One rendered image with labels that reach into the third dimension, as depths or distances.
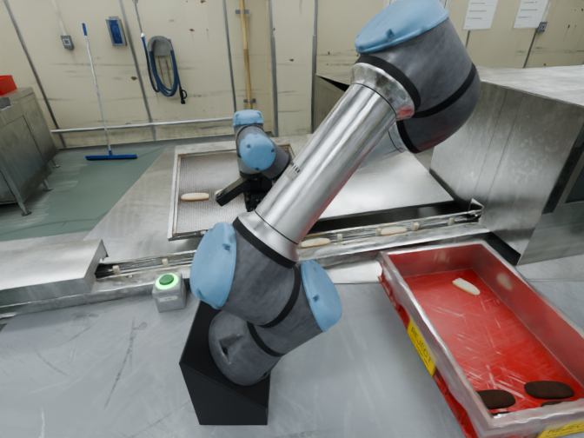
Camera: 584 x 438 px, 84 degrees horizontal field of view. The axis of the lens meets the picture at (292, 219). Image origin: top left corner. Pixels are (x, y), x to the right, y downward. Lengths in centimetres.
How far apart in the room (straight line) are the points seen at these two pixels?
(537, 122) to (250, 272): 91
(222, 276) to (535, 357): 76
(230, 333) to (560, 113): 95
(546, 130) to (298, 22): 355
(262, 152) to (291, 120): 378
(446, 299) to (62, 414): 94
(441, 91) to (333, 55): 429
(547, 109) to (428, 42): 66
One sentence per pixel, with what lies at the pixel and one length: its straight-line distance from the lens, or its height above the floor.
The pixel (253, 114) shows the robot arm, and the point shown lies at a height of 129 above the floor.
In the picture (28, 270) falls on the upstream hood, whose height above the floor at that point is 92.
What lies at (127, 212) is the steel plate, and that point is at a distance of 148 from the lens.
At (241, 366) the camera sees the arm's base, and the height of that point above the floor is 98.
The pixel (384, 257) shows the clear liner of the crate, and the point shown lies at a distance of 94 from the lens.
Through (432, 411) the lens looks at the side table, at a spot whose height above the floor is 82.
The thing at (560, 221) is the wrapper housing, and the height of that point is 97.
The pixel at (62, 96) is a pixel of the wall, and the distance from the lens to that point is 495.
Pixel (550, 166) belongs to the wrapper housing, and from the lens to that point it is 112.
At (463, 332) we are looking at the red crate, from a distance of 95.
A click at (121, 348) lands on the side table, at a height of 82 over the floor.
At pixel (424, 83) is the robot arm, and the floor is 141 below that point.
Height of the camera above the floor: 150
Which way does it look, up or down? 33 degrees down
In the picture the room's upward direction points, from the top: 1 degrees counter-clockwise
